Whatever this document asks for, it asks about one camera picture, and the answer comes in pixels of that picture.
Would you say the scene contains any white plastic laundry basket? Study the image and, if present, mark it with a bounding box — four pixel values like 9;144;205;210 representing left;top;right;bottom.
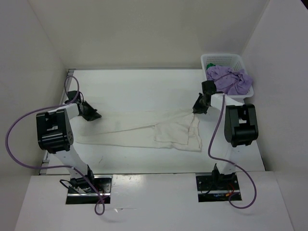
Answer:
201;53;254;99

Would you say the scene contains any green t shirt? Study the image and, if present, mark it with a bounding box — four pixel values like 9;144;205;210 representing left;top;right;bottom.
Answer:
206;63;216;70

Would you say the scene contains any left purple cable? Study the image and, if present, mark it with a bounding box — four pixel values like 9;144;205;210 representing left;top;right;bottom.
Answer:
5;76;110;215

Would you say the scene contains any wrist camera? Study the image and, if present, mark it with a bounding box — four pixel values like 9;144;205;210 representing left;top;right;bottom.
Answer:
202;80;217;95
64;90;84;104

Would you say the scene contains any white t shirt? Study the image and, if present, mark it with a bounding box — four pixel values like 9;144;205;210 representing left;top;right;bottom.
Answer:
71;109;202;152

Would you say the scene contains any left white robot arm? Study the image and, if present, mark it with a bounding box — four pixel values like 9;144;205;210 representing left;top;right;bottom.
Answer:
36;102;102;193

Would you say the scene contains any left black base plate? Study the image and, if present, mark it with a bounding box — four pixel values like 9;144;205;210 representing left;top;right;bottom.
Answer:
60;175;112;205

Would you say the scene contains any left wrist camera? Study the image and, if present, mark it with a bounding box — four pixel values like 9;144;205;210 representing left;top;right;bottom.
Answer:
64;90;84;104

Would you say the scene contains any purple t shirt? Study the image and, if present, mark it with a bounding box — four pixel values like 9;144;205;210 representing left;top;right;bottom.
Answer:
206;65;253;96

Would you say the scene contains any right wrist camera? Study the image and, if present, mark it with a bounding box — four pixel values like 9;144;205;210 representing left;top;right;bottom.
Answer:
202;80;217;95

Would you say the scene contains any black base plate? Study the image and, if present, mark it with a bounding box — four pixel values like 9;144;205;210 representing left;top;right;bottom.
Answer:
195;174;242;203
60;175;112;205

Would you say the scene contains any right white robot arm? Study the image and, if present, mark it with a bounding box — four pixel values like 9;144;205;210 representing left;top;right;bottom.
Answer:
193;92;258;189

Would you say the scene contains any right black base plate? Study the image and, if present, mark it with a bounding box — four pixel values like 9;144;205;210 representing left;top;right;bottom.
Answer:
195;174;242;203

